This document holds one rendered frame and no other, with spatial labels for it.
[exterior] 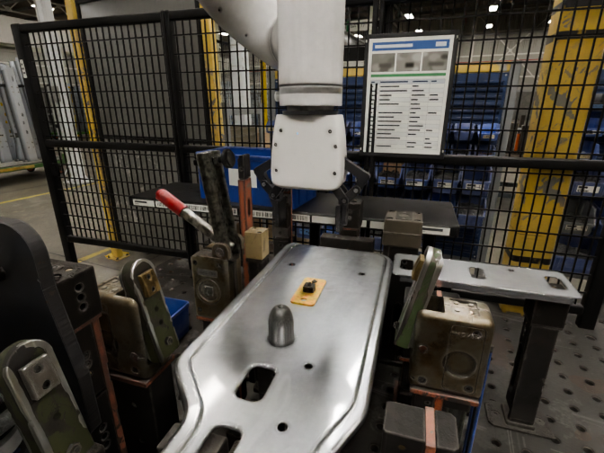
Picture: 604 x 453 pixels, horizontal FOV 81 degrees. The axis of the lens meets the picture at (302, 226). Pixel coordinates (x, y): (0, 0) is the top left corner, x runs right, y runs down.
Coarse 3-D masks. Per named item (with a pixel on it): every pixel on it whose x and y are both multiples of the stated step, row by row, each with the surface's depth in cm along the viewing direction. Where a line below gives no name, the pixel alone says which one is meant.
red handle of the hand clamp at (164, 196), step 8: (160, 192) 58; (168, 192) 59; (160, 200) 59; (168, 200) 58; (176, 200) 59; (168, 208) 59; (176, 208) 58; (184, 208) 59; (184, 216) 58; (192, 216) 58; (192, 224) 58; (200, 224) 58; (208, 224) 59; (208, 232) 58; (232, 248) 59
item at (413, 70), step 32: (416, 32) 88; (448, 32) 86; (384, 64) 92; (416, 64) 90; (448, 64) 88; (384, 96) 95; (416, 96) 92; (448, 96) 90; (384, 128) 97; (416, 128) 95
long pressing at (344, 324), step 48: (288, 288) 58; (336, 288) 58; (384, 288) 58; (240, 336) 46; (336, 336) 46; (192, 384) 37; (240, 384) 38; (288, 384) 38; (336, 384) 38; (192, 432) 32; (240, 432) 32; (288, 432) 32; (336, 432) 33
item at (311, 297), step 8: (304, 280) 60; (320, 280) 60; (304, 288) 56; (312, 288) 55; (320, 288) 57; (296, 296) 55; (304, 296) 55; (312, 296) 55; (304, 304) 53; (312, 304) 53
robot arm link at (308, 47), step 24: (288, 0) 41; (312, 0) 40; (336, 0) 41; (288, 24) 42; (312, 24) 41; (336, 24) 42; (288, 48) 42; (312, 48) 42; (336, 48) 43; (288, 72) 43; (312, 72) 42; (336, 72) 44
